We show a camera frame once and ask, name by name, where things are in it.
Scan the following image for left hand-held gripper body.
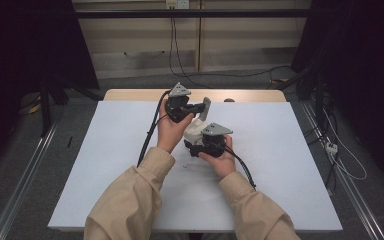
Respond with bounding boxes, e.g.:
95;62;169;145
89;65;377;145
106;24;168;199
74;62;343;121
164;82;198;123

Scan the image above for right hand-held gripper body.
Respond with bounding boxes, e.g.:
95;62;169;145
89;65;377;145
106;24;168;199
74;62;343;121
199;122;234;158

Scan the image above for clear jar with white lid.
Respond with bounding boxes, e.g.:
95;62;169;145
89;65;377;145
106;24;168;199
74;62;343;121
183;116;212;147

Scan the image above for person's left hand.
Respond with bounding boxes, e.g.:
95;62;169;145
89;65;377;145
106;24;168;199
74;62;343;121
156;99;194;154

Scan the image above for person's right hand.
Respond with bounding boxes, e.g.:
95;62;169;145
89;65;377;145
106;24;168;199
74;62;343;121
198;134;237;181

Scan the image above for white table mat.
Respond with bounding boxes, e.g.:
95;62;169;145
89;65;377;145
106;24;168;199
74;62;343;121
48;100;343;233

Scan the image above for black horizontal bar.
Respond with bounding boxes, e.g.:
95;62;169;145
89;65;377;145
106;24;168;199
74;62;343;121
74;8;313;19

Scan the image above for white power strip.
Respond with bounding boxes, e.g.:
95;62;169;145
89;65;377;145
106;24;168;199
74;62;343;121
325;141;339;157

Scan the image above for black metal stand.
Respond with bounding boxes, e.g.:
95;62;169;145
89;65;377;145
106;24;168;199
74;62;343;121
39;75;70;138

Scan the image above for yellow floor tape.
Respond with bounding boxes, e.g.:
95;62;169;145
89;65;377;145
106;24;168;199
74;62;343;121
27;95;44;115

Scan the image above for black curtain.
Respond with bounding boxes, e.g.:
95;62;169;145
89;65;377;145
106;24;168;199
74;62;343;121
291;0;384;191
0;0;100;178

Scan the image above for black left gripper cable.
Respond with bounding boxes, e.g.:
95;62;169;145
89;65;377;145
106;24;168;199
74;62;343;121
136;89;173;168

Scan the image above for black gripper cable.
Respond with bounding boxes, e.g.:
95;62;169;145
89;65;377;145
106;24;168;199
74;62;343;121
136;89;173;168
224;145;258;192

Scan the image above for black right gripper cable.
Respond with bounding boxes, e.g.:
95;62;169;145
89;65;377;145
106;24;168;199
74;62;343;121
224;145;258;192

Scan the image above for black hanging cables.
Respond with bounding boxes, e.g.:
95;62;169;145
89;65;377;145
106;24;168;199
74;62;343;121
168;16;213;90

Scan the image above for white wall socket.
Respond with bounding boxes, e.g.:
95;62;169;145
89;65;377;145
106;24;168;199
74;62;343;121
165;0;191;10

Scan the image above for white cable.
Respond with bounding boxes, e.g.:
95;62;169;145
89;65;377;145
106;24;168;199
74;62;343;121
322;109;368;182

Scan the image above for aluminium floor rail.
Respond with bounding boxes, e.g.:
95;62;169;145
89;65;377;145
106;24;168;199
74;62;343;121
300;100;384;240
0;121;61;240

